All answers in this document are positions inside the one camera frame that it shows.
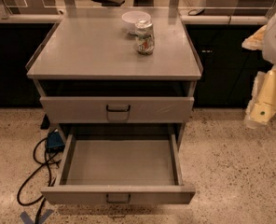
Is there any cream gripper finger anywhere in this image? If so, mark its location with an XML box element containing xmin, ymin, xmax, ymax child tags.
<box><xmin>241</xmin><ymin>25</ymin><xmax>267</xmax><ymax>50</ymax></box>
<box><xmin>244</xmin><ymin>65</ymin><xmax>276</xmax><ymax>129</ymax></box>

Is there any crushed 7up can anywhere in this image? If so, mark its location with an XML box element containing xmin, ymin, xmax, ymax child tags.
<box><xmin>135</xmin><ymin>20</ymin><xmax>155</xmax><ymax>55</ymax></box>

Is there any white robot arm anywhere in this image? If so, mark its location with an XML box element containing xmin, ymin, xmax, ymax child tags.
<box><xmin>241</xmin><ymin>12</ymin><xmax>276</xmax><ymax>129</ymax></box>

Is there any grey metal drawer cabinet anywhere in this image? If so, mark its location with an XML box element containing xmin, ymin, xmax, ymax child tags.
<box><xmin>27</xmin><ymin>7</ymin><xmax>202</xmax><ymax>137</ymax></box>

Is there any open grey middle drawer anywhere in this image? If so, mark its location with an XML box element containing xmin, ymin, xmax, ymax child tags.
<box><xmin>41</xmin><ymin>133</ymin><xmax>196</xmax><ymax>204</ymax></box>

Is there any closed grey top drawer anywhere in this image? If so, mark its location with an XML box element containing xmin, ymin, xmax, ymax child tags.
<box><xmin>40</xmin><ymin>97</ymin><xmax>194</xmax><ymax>123</ymax></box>

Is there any white ceramic bowl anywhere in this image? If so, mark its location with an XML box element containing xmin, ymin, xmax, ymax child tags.
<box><xmin>121</xmin><ymin>11</ymin><xmax>151</xmax><ymax>34</ymax></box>

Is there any black office chair seat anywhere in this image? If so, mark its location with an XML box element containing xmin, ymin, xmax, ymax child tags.
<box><xmin>91</xmin><ymin>0</ymin><xmax>125</xmax><ymax>7</ymax></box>

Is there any blue power adapter box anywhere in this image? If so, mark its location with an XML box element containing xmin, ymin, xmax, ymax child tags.
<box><xmin>46</xmin><ymin>132</ymin><xmax>65</xmax><ymax>153</ymax></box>

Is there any blue tape floor marker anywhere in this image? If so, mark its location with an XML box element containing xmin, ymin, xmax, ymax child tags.
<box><xmin>20</xmin><ymin>209</ymin><xmax>53</xmax><ymax>224</ymax></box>

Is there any black floor cable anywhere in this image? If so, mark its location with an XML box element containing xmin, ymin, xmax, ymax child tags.
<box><xmin>16</xmin><ymin>136</ymin><xmax>62</xmax><ymax>224</ymax></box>

